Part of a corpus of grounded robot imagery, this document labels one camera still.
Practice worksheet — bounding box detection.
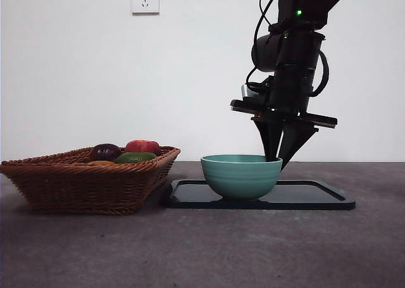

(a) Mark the green avocado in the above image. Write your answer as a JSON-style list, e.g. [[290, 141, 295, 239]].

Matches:
[[114, 151, 158, 165]]

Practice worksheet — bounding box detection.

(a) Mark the red peach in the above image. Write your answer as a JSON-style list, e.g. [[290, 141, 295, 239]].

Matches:
[[125, 139, 161, 156]]

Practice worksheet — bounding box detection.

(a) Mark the white wall socket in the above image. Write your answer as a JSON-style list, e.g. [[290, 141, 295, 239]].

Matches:
[[132, 0, 161, 16]]

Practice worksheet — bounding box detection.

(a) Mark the teal ceramic bowl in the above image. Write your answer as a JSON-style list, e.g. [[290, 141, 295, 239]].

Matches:
[[201, 154, 284, 202]]

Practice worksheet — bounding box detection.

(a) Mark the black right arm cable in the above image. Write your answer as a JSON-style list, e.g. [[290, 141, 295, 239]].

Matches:
[[252, 0, 285, 53], [311, 49, 330, 98]]

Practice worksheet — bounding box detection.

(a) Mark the black rectangular tray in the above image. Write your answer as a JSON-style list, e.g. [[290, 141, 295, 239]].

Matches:
[[167, 179, 356, 211]]

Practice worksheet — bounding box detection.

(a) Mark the brown wicker basket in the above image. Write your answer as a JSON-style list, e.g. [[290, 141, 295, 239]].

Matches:
[[0, 146, 182, 215]]

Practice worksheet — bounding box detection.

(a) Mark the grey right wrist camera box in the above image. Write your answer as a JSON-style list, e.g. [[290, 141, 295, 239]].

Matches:
[[240, 75, 275, 99]]

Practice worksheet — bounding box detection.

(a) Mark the dark purple plum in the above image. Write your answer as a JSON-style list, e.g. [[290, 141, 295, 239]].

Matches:
[[89, 143, 123, 163]]

